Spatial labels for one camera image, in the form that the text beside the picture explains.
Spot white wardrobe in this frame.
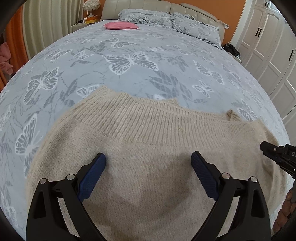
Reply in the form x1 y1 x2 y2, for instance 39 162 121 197
233 0 296 127

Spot white nightstand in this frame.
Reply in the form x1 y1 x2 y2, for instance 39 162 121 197
70 21 102 33
222 45 242 64

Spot white feather table lamp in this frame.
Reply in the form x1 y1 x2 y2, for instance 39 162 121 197
83 0 101 24

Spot orange curtain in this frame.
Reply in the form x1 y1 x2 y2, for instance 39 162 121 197
0 11 30 86

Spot pink cloth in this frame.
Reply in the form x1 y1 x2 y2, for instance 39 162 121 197
0 42 14 75

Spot beige knit sweater black hearts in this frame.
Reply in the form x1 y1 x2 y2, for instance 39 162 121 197
25 86 289 241

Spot bed with butterfly sheet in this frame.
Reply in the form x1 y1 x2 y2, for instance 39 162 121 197
0 20 290 241

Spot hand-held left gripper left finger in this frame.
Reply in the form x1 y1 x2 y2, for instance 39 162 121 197
26 152 107 241

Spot grey butterfly print pillow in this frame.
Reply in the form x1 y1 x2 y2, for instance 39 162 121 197
118 9 174 29
171 12 221 48

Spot cream curtain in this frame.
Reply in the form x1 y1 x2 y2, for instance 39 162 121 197
22 0 107 61

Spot beige padded headboard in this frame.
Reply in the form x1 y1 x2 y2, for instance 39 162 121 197
101 0 226 45

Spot small pink pillow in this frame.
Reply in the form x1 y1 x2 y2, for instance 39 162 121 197
103 21 139 30

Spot black bag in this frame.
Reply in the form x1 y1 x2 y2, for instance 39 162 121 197
222 43 241 58

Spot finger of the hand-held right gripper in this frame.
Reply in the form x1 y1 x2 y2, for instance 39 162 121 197
260 141 288 168

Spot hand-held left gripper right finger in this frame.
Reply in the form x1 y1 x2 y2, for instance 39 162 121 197
191 151 271 241

